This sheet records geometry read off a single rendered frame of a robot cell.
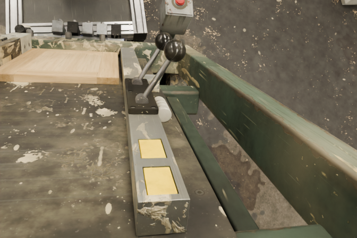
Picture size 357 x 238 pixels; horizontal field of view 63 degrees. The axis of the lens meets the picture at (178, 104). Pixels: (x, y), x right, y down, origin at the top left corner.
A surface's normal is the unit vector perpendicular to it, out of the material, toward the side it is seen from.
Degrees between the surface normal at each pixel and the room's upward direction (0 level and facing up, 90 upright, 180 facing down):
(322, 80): 0
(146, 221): 34
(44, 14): 0
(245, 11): 0
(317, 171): 90
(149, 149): 57
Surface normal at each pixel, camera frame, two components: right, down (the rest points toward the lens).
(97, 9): 0.22, -0.25
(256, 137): -0.98, -0.01
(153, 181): 0.08, -0.94
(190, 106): 0.20, 0.33
